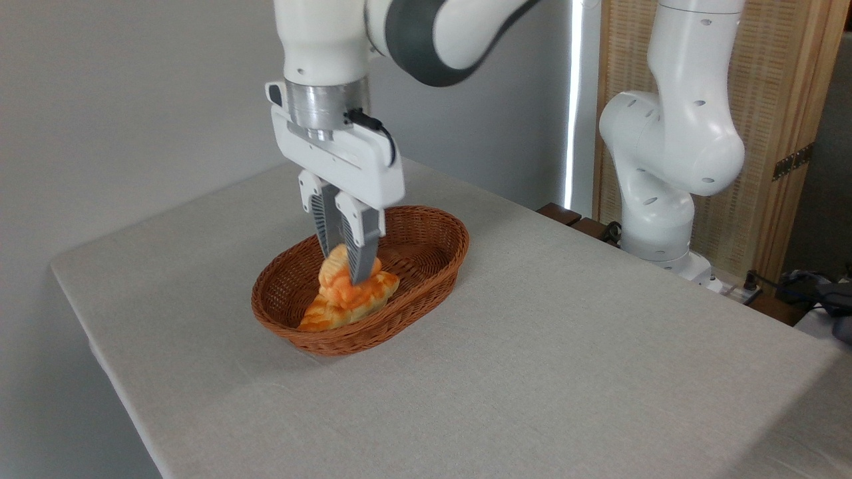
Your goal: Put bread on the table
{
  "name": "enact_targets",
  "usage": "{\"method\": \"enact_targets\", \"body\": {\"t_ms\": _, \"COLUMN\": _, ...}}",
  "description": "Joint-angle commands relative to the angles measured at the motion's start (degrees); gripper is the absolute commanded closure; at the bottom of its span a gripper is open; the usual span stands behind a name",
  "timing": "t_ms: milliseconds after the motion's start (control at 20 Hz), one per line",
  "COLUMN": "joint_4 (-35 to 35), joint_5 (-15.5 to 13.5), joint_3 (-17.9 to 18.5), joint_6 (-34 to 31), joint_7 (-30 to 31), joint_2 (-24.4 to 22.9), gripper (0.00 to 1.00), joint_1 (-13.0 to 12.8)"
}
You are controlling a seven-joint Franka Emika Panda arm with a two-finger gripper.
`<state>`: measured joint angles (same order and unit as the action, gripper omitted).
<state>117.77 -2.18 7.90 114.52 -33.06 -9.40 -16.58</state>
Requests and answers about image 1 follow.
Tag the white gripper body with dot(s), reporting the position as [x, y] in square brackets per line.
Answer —
[359, 169]

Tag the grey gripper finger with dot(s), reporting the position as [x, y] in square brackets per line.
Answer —
[361, 246]
[325, 219]

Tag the small orange bread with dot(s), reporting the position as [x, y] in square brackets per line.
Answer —
[336, 286]

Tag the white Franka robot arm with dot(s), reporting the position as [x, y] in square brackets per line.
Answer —
[319, 40]

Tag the long golden croissant bread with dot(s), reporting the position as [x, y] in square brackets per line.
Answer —
[323, 319]

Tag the brown wicker oval basket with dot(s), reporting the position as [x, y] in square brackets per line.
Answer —
[426, 246]

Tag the dark brown wooden block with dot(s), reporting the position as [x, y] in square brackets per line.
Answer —
[591, 228]
[560, 213]

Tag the grey tablecloth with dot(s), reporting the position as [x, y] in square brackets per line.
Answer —
[532, 372]

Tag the white power strip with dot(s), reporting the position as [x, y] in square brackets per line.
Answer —
[729, 289]

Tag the black power plug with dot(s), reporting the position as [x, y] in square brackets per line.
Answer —
[750, 281]

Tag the wooden rattan folding screen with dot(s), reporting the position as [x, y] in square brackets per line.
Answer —
[779, 80]

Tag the metal screen hinge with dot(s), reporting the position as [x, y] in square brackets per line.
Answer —
[792, 161]

